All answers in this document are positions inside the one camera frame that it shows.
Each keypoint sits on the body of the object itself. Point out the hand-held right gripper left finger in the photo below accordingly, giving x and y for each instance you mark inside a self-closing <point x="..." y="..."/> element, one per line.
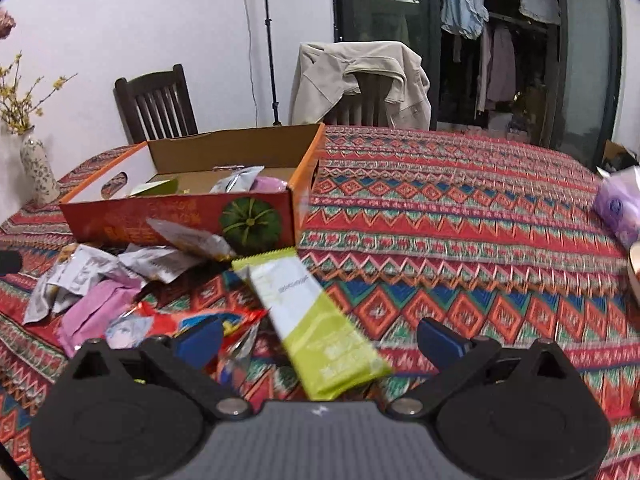
<point x="200" y="342"/>

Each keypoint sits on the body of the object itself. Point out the red purple printed snack packet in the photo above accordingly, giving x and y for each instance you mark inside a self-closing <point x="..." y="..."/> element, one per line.
<point x="165" y="325"/>

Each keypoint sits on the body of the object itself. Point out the wooden slatted chair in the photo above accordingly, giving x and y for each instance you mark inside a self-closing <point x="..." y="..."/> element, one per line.
<point x="360" y="102"/>

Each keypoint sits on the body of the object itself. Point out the beige jacket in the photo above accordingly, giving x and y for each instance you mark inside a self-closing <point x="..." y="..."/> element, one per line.
<point x="320" y="80"/>

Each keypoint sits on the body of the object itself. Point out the lilac hanging clothes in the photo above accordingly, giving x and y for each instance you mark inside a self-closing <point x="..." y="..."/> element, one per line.
<point x="500" y="70"/>

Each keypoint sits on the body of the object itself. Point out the pink artificial flowers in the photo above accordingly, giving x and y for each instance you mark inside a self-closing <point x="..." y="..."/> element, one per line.
<point x="5" y="25"/>

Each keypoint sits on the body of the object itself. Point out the purple tissue pack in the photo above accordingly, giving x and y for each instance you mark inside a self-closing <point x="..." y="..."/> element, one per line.
<point x="620" y="205"/>

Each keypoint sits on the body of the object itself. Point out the floral ceramic vase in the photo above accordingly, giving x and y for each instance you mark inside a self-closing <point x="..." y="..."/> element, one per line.
<point x="39" y="170"/>

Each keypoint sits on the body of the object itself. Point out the yellow flower branches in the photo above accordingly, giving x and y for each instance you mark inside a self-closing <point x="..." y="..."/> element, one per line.
<point x="20" y="95"/>

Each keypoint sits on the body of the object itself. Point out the red cardboard box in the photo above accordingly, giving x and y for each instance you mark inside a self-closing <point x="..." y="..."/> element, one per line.
<point x="150" y="215"/>

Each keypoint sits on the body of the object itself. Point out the long green snack packet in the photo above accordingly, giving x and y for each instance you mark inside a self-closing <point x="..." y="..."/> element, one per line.
<point x="157" y="188"/>
<point x="320" y="330"/>

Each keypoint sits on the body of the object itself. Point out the wardrobe with glass doors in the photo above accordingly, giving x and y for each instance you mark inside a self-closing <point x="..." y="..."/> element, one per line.
<point x="385" y="35"/>

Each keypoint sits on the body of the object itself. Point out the pink snack packet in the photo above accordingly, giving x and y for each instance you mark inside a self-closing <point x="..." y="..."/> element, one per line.
<point x="95" y="315"/>
<point x="272" y="185"/>

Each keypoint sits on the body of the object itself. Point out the white snack packet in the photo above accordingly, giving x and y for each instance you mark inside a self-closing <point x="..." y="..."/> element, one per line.
<point x="160" y="262"/>
<point x="65" y="285"/>
<point x="235" y="180"/>

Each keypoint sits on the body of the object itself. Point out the white packet with crisp picture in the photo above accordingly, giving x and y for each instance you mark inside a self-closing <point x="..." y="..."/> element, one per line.
<point x="195" y="240"/>

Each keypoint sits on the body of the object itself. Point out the dark wooden chair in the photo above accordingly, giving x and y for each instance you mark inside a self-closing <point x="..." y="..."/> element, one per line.
<point x="155" y="105"/>

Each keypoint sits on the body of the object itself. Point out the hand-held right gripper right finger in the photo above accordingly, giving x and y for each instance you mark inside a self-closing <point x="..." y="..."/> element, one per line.
<point x="440" y="344"/>

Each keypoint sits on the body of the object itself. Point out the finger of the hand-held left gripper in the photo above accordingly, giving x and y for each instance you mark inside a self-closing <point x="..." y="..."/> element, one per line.
<point x="9" y="263"/>

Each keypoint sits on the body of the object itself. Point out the brown cardboard box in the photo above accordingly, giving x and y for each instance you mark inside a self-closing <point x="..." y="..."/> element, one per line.
<point x="617" y="155"/>

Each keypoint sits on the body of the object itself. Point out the light blue hanging shirt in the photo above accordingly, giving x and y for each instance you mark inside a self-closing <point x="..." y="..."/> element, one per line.
<point x="462" y="0"/>

